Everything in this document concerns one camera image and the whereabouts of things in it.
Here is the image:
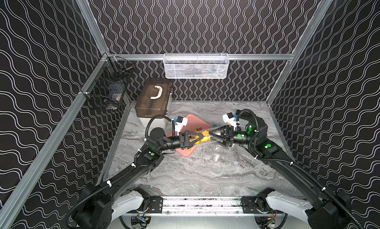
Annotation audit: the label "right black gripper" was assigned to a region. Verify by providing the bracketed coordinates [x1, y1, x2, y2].
[210, 126, 257, 147]

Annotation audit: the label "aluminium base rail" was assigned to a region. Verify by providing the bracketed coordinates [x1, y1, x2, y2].
[85, 195, 321, 215]

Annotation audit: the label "pink plastic tray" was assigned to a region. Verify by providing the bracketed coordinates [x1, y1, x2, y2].
[166, 114, 213, 158]

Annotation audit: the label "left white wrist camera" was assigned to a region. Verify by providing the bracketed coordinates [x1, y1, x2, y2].
[173, 116, 188, 133]

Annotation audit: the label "clear jar orange cookies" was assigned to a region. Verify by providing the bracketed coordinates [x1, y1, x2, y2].
[192, 130, 218, 145]

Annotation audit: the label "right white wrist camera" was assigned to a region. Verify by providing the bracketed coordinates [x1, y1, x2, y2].
[222, 112, 237, 130]

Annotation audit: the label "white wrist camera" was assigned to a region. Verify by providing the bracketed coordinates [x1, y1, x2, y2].
[222, 112, 237, 130]
[173, 116, 188, 133]

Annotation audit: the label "white wire basket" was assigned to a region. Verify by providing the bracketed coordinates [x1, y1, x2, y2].
[163, 53, 230, 79]

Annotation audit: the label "brown lid storage box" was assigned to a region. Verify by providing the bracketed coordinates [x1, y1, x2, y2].
[135, 78, 172, 127]

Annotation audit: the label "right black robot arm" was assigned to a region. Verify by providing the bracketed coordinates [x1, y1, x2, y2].
[209, 109, 363, 229]

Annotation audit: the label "black wire basket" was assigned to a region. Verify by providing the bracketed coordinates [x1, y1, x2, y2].
[85, 56, 136, 112]

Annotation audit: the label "clear jar brown cookies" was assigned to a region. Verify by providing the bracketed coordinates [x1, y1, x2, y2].
[211, 145, 224, 162]

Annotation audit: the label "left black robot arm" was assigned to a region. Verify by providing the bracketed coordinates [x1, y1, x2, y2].
[63, 115, 209, 229]

